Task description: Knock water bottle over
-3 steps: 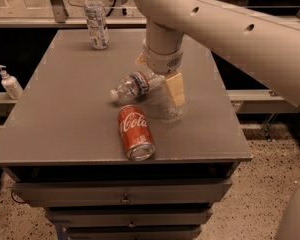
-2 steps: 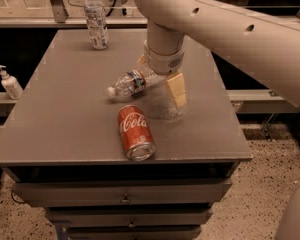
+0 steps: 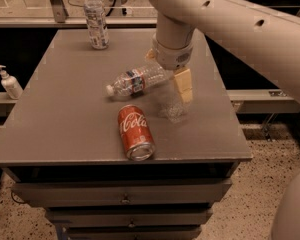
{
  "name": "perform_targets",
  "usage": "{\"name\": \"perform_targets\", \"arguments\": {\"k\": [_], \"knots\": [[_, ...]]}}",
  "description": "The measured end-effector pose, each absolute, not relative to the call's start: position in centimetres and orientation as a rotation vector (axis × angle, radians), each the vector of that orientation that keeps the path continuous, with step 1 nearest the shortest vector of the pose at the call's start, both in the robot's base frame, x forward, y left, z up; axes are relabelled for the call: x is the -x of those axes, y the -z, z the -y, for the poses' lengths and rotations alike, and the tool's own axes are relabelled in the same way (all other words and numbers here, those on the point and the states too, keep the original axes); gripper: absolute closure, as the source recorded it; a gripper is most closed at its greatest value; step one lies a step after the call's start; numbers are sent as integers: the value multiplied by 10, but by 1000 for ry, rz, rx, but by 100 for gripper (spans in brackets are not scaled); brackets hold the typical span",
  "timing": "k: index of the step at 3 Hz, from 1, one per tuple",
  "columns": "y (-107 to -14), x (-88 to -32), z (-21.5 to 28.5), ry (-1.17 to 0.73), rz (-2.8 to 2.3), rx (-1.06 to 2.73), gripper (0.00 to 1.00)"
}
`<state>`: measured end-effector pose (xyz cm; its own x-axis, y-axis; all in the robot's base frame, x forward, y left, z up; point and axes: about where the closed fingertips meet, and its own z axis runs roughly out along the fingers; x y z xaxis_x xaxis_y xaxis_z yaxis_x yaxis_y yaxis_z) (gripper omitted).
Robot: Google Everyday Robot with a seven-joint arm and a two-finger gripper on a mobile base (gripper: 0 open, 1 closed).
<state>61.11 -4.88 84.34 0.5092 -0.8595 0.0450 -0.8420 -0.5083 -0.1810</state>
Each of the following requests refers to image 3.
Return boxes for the white pump dispenser bottle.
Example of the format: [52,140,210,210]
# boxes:
[0,65,23,100]

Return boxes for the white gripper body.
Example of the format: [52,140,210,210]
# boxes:
[152,35,193,70]

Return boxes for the clear water bottle red label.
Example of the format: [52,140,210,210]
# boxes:
[106,62,172,97]

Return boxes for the grey drawer cabinet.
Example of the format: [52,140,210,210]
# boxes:
[0,29,251,240]

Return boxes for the red Coca-Cola can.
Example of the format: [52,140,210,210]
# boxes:
[118,105,155,161]

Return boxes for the water bottle white label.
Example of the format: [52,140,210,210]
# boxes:
[84,0,109,50]

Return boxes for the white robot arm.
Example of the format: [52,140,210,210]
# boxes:
[149,0,300,104]

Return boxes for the metal railing frame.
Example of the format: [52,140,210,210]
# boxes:
[0,0,300,115]

